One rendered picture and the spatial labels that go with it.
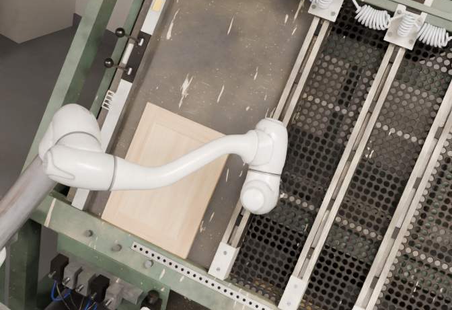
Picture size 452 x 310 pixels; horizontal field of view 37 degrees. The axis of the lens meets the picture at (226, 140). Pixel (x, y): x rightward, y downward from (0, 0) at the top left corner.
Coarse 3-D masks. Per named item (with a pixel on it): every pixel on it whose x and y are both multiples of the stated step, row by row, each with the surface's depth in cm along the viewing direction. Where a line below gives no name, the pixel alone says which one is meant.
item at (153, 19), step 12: (168, 0) 257; (156, 12) 256; (144, 24) 257; (156, 24) 256; (144, 60) 258; (120, 84) 258; (132, 84) 257; (120, 96) 258; (120, 108) 258; (108, 120) 259; (120, 120) 260; (108, 132) 258; (108, 144) 259; (84, 192) 260; (72, 204) 261; (84, 204) 260
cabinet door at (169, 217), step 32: (160, 128) 256; (192, 128) 252; (128, 160) 258; (160, 160) 255; (224, 160) 248; (128, 192) 258; (160, 192) 255; (192, 192) 251; (128, 224) 257; (160, 224) 254; (192, 224) 250
